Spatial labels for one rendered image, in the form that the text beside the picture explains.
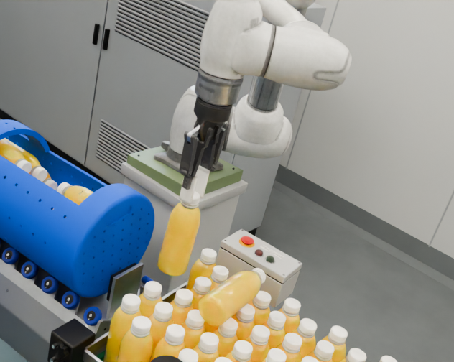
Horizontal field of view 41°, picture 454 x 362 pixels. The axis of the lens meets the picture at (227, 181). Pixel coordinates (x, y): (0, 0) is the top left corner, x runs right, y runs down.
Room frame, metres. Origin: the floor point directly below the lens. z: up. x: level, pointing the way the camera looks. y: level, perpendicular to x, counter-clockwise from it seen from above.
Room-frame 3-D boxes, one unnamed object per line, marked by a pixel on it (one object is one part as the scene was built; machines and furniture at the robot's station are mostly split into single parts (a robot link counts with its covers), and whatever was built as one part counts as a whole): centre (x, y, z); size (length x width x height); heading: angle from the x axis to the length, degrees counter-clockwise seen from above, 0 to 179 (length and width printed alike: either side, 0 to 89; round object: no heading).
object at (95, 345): (1.17, 0.11, 0.96); 0.40 x 0.01 x 0.03; 152
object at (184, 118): (1.91, 0.14, 1.21); 0.18 x 0.16 x 0.22; 95
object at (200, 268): (1.30, 0.00, 0.99); 0.07 x 0.07 x 0.19
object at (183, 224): (1.17, 0.07, 1.21); 0.07 x 0.07 x 0.19
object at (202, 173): (1.19, 0.06, 1.34); 0.03 x 0.01 x 0.07; 62
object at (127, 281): (1.21, 0.18, 0.99); 0.10 x 0.02 x 0.12; 152
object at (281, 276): (1.37, -0.14, 1.05); 0.20 x 0.10 x 0.10; 62
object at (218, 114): (1.17, 0.07, 1.50); 0.08 x 0.07 x 0.09; 152
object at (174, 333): (0.98, 0.02, 1.09); 0.04 x 0.04 x 0.02
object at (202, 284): (1.17, -0.01, 1.09); 0.04 x 0.04 x 0.02
